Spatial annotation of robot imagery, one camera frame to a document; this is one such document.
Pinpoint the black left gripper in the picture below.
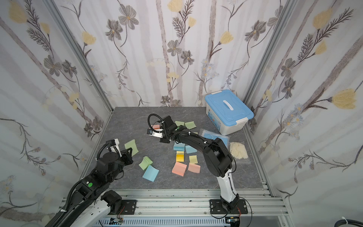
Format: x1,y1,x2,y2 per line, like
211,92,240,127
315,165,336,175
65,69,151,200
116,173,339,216
107,147,134,184

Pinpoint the green memo pad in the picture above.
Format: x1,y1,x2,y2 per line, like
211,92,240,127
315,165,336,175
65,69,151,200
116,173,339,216
175,121,185,126
139,156,153,171
124,139,139,157

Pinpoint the torn green memo page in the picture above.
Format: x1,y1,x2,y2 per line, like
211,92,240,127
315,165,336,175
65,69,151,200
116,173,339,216
185,121,196,129

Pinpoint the blue memo pad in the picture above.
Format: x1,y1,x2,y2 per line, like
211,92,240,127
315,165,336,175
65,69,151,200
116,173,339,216
173,142,185,151
142,165,159,182

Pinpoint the torn blue memo page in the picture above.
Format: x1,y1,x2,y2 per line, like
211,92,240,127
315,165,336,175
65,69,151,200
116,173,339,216
185,145,197,154

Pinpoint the small yellow memo pad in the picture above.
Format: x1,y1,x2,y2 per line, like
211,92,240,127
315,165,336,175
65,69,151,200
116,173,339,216
176,151,184,162

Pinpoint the small torn yellow page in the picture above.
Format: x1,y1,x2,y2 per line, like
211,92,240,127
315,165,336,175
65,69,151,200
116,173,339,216
189,155,198,164

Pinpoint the pink memo pad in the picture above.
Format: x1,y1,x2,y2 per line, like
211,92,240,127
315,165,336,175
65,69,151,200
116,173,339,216
172,162,187,176

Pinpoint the torn pink memo page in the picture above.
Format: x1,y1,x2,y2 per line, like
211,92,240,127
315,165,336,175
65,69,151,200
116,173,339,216
188,163,200,174

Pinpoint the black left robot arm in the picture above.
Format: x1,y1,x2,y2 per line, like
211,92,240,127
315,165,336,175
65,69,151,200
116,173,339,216
47,148,137,227

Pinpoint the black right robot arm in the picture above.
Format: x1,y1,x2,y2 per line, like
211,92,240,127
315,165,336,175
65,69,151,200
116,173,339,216
160,121,239,212

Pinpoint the bag of blue face masks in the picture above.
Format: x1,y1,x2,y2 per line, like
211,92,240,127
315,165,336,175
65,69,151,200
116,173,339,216
199,129,230,148

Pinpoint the white box with blue lid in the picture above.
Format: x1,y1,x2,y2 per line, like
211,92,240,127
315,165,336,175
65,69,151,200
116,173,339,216
205,90,254,136

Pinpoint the small circuit board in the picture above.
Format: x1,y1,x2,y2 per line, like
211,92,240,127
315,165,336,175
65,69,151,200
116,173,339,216
109,218,124,225

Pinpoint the clear bag with beige contents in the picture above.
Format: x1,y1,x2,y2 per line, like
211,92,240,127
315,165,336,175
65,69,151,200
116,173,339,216
229,142,249,159

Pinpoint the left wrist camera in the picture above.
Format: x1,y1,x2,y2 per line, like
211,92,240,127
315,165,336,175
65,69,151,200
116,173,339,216
109,139,122,158

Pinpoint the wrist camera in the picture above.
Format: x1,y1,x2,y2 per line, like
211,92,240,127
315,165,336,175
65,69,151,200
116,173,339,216
109,139,122,158
147,113,175,139

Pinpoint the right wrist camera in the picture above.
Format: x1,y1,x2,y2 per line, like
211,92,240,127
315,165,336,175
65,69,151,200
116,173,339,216
147,113,175,139

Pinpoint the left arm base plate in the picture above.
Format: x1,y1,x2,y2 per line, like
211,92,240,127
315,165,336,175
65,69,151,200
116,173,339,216
109,200,137,216

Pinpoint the aluminium rail frame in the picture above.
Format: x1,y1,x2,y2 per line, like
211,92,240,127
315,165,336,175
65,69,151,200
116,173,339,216
92,187,293,227

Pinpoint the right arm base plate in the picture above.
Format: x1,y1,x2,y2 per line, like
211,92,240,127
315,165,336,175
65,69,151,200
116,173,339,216
209,199,249,215

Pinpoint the black cable bottom right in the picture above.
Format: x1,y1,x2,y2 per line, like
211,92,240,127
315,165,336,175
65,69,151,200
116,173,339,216
334,217,363,227

